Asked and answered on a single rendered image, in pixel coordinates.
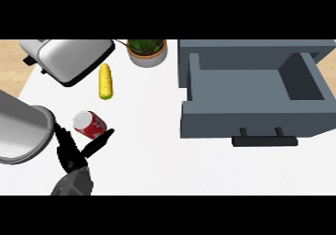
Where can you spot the grey cabinet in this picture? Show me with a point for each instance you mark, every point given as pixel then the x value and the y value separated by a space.
pixel 248 50

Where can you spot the green potted plant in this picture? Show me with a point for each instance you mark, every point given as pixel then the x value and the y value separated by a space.
pixel 143 46

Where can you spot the silver toaster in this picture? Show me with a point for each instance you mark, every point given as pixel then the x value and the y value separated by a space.
pixel 69 58

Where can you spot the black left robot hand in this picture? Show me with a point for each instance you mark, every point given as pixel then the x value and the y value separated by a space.
pixel 72 157

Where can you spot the grey drawer front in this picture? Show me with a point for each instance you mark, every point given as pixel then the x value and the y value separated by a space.
pixel 261 119

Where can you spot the yellow corn cob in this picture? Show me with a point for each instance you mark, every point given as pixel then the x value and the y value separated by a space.
pixel 105 81

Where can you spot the grey open drawer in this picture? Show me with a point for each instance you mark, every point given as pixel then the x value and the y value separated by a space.
pixel 238 85

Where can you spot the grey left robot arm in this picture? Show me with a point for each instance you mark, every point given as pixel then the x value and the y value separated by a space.
pixel 16 128

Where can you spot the red can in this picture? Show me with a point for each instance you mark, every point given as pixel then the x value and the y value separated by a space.
pixel 90 124

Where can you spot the white plant pot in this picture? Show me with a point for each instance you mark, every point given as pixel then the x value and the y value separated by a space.
pixel 148 59

